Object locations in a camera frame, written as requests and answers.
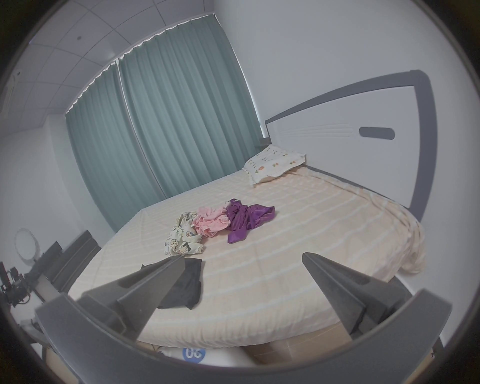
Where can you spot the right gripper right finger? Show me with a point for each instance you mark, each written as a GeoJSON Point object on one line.
{"type": "Point", "coordinates": [337, 296]}

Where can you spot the bed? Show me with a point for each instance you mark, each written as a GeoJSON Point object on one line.
{"type": "Point", "coordinates": [281, 243]}

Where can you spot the pink garment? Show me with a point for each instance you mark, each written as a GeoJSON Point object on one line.
{"type": "Point", "coordinates": [210, 223]}

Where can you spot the black chest of drawers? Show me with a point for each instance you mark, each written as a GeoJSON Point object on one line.
{"type": "Point", "coordinates": [75, 258]}

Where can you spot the black T-shirt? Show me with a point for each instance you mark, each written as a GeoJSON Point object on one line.
{"type": "Point", "coordinates": [187, 288]}

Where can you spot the white printed pillow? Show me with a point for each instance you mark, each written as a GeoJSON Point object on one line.
{"type": "Point", "coordinates": [273, 163]}

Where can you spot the blue-green curtain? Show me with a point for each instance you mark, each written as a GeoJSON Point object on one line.
{"type": "Point", "coordinates": [187, 112]}
{"type": "Point", "coordinates": [101, 150]}

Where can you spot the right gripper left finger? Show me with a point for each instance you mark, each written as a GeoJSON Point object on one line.
{"type": "Point", "coordinates": [150, 296]}

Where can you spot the purple garment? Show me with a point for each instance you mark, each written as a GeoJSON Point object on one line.
{"type": "Point", "coordinates": [243, 217]}

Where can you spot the white printed pyjama garment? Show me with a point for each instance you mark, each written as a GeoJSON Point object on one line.
{"type": "Point", "coordinates": [180, 236]}

